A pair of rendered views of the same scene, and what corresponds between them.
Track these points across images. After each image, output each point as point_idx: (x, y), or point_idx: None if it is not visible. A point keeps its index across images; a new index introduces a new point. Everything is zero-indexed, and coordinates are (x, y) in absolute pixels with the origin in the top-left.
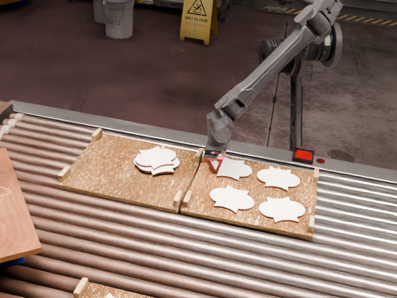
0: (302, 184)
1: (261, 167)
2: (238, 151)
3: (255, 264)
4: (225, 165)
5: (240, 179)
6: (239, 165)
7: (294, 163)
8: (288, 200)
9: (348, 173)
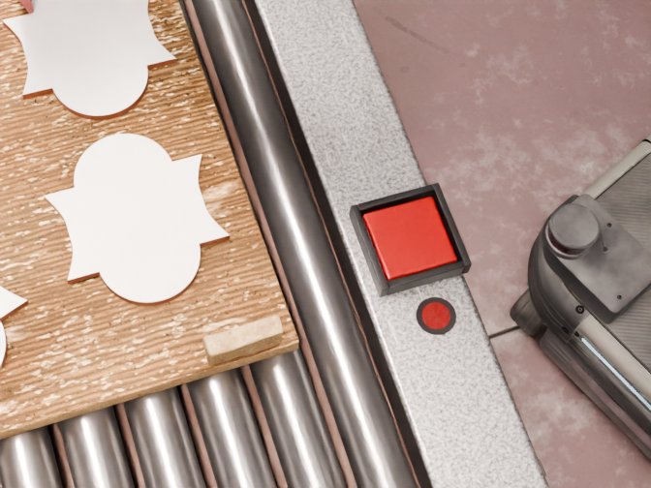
0: (164, 318)
1: (185, 130)
2: (273, 17)
3: None
4: (90, 17)
5: (46, 99)
6: (123, 58)
7: (341, 229)
8: (0, 310)
9: (425, 459)
